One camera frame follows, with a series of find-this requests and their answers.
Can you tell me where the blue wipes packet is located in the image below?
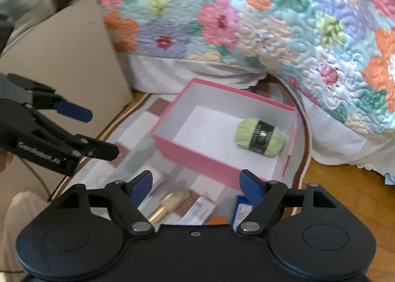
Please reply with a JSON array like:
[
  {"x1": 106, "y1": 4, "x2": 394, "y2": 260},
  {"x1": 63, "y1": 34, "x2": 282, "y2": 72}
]
[{"x1": 231, "y1": 195, "x2": 253, "y2": 230}]

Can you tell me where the gold capped foundation bottle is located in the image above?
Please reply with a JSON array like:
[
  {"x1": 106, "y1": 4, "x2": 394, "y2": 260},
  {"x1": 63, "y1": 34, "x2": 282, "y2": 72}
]
[{"x1": 148, "y1": 189, "x2": 190, "y2": 224}]

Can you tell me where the orange makeup sponge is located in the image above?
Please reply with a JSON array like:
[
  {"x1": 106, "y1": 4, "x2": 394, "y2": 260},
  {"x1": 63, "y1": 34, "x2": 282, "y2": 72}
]
[{"x1": 207, "y1": 217, "x2": 228, "y2": 225}]

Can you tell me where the white small carton box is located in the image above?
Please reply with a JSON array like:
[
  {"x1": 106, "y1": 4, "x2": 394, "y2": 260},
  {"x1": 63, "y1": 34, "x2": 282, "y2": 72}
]
[{"x1": 178, "y1": 196, "x2": 216, "y2": 226}]

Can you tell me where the checkered oval rug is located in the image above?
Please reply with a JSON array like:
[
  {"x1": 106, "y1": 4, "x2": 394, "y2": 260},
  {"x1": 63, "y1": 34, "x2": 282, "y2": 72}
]
[{"x1": 58, "y1": 95, "x2": 311, "y2": 224}]

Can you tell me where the green yarn ball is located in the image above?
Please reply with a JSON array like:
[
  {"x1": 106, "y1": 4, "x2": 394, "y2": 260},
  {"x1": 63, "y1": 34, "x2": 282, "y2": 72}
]
[{"x1": 234, "y1": 118, "x2": 285, "y2": 157}]

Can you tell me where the pink cardboard box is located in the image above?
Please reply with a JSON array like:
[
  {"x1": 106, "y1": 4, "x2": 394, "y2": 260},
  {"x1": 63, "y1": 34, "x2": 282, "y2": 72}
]
[{"x1": 151, "y1": 79, "x2": 297, "y2": 189}]

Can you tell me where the floral quilt bedspread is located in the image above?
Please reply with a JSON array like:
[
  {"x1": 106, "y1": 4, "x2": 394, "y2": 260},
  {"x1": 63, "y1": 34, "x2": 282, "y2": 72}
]
[{"x1": 100, "y1": 0, "x2": 394, "y2": 137}]

